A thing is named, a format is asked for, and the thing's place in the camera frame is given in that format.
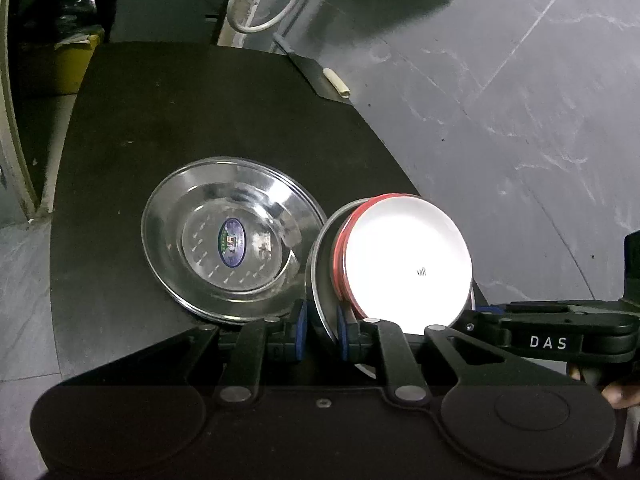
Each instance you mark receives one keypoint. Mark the dark cabinet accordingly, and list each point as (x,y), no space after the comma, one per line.
(165,5)

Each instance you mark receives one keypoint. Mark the person's right hand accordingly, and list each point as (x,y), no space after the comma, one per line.
(622,394)

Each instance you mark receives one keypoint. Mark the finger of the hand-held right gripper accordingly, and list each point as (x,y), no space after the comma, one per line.
(487,320)

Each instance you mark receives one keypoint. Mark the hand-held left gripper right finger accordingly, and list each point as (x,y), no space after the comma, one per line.
(343,332)

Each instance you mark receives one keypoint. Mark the steel plate with oval sticker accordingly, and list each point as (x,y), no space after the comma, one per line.
(230,240)

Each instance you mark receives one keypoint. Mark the white plate with red rim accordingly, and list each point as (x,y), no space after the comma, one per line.
(405,260)

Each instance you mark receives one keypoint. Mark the black trash bag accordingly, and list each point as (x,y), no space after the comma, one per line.
(80,5)

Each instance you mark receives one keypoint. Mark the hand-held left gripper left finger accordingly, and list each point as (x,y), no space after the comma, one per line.
(301,330)

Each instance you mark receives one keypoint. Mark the yellow bin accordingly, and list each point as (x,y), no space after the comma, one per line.
(75,65)

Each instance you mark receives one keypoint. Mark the plain steel plate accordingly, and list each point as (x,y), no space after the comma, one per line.
(322,280)

